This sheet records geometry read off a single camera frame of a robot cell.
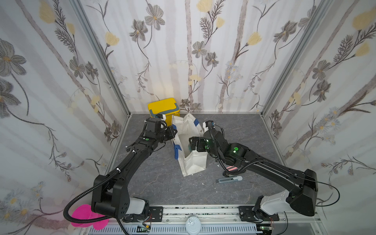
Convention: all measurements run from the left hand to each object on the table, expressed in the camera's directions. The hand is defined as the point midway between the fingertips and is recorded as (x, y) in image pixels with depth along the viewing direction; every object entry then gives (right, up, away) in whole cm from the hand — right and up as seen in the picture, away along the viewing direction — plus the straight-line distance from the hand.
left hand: (179, 129), depth 82 cm
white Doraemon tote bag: (+7, -19, -1) cm, 20 cm away
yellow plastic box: (-10, +16, +24) cm, 31 cm away
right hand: (+11, -4, -11) cm, 16 cm away
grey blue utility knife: (+30, -30, +4) cm, 43 cm away
